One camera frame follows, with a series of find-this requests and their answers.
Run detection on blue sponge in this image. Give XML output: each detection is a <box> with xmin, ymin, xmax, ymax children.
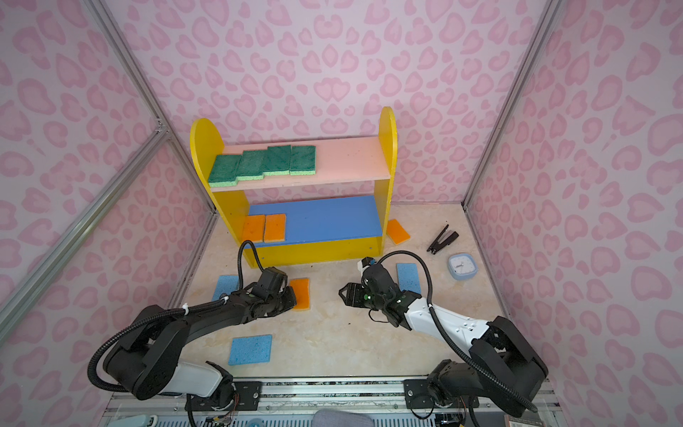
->
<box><xmin>229</xmin><ymin>334</ymin><xmax>273</xmax><ymax>366</ymax></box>
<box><xmin>212</xmin><ymin>275</ymin><xmax>239</xmax><ymax>301</ymax></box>
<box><xmin>396</xmin><ymin>263</ymin><xmax>422</xmax><ymax>295</ymax></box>

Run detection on left aluminium frame beam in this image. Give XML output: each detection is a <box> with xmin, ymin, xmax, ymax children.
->
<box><xmin>1</xmin><ymin>125</ymin><xmax>168</xmax><ymax>343</ymax></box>

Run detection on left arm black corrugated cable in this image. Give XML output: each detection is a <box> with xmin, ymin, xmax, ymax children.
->
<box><xmin>86</xmin><ymin>239</ymin><xmax>268</xmax><ymax>393</ymax></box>

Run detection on right aluminium frame post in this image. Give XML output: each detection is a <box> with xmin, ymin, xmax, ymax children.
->
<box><xmin>462</xmin><ymin>0</ymin><xmax>566</xmax><ymax>213</ymax></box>

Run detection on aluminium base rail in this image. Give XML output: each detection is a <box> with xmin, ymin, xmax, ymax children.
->
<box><xmin>99</xmin><ymin>376</ymin><xmax>567</xmax><ymax>426</ymax></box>

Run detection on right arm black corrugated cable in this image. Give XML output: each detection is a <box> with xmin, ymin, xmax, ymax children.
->
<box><xmin>375</xmin><ymin>249</ymin><xmax>540</xmax><ymax>415</ymax></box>

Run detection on green sponge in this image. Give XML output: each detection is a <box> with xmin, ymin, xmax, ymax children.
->
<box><xmin>237</xmin><ymin>149</ymin><xmax>267</xmax><ymax>181</ymax></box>
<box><xmin>207</xmin><ymin>154</ymin><xmax>242</xmax><ymax>188</ymax></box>
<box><xmin>289</xmin><ymin>145</ymin><xmax>317</xmax><ymax>176</ymax></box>
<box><xmin>263</xmin><ymin>145</ymin><xmax>292</xmax><ymax>176</ymax></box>

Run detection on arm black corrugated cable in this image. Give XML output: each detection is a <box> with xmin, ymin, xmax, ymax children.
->
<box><xmin>375</xmin><ymin>249</ymin><xmax>540</xmax><ymax>415</ymax></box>
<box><xmin>86</xmin><ymin>239</ymin><xmax>268</xmax><ymax>393</ymax></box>

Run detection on blue sponge front left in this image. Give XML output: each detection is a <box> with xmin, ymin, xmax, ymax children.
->
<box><xmin>229</xmin><ymin>334</ymin><xmax>273</xmax><ymax>366</ymax></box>

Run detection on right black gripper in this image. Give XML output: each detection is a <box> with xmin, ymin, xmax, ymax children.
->
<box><xmin>335</xmin><ymin>282</ymin><xmax>387</xmax><ymax>311</ymax></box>

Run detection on black clip tool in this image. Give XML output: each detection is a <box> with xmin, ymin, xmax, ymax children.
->
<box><xmin>427</xmin><ymin>224</ymin><xmax>460</xmax><ymax>254</ymax></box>

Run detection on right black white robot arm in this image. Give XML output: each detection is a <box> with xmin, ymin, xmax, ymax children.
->
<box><xmin>339</xmin><ymin>263</ymin><xmax>548</xmax><ymax>417</ymax></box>

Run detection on orange sponge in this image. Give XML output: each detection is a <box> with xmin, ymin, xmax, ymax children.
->
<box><xmin>263</xmin><ymin>213</ymin><xmax>286</xmax><ymax>243</ymax></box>
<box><xmin>240</xmin><ymin>215</ymin><xmax>266</xmax><ymax>243</ymax></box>
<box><xmin>289</xmin><ymin>279</ymin><xmax>311</xmax><ymax>311</ymax></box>
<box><xmin>387</xmin><ymin>219</ymin><xmax>411</xmax><ymax>245</ymax></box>

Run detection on blue sponge far left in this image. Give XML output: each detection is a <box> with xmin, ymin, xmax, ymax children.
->
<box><xmin>212</xmin><ymin>275</ymin><xmax>239</xmax><ymax>301</ymax></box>

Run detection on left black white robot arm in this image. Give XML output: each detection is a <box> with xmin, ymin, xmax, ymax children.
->
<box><xmin>86</xmin><ymin>267</ymin><xmax>297</xmax><ymax>409</ymax></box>

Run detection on blue sponge right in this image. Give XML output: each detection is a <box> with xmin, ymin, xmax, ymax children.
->
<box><xmin>396</xmin><ymin>263</ymin><xmax>422</xmax><ymax>295</ymax></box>

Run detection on small blue white clock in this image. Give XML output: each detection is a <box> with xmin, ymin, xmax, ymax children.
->
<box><xmin>448</xmin><ymin>253</ymin><xmax>478</xmax><ymax>281</ymax></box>

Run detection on orange sponge beside shelf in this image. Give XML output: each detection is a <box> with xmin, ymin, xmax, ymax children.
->
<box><xmin>387</xmin><ymin>219</ymin><xmax>411</xmax><ymax>245</ymax></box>

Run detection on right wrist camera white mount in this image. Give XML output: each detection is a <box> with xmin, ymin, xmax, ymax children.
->
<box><xmin>357</xmin><ymin>257</ymin><xmax>378</xmax><ymax>274</ymax></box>

